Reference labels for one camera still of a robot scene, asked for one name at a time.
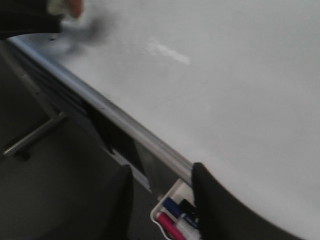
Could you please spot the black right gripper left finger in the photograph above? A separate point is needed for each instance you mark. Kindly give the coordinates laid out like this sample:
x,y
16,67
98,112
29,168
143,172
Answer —
x,y
104,216

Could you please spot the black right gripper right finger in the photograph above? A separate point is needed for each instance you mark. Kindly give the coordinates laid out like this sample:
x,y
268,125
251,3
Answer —
x,y
223,216

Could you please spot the white black-tipped whiteboard marker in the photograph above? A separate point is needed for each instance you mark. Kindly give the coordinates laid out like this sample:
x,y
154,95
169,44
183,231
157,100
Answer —
x,y
74,8

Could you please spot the black marker in tray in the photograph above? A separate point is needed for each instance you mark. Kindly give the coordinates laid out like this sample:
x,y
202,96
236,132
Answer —
x,y
187,207

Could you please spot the white marker tray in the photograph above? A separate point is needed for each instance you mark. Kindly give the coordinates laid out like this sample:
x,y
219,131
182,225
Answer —
x,y
179,191

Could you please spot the blue marker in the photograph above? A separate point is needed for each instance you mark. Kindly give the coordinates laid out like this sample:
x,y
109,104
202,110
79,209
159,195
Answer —
x,y
173,208

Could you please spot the pink marker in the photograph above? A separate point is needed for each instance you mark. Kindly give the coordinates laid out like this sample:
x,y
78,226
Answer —
x,y
169,226

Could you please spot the metal stand leg bar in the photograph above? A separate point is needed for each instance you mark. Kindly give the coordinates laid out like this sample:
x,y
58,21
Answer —
x,y
33,136

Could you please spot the white whiteboard with aluminium frame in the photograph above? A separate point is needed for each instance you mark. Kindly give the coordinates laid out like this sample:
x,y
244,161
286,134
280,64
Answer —
x,y
233,84

